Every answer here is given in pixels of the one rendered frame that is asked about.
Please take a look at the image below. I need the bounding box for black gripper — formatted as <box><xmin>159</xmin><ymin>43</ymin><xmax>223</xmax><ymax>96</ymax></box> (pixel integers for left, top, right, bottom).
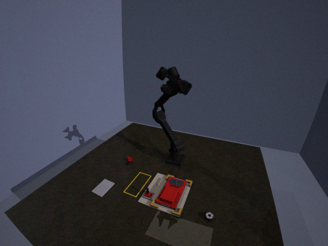
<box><xmin>156</xmin><ymin>67</ymin><xmax>192</xmax><ymax>95</ymax></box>

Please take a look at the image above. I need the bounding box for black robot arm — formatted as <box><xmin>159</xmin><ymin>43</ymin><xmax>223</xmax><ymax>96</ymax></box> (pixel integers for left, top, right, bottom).
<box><xmin>153</xmin><ymin>67</ymin><xmax>185</xmax><ymax>161</ymax></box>

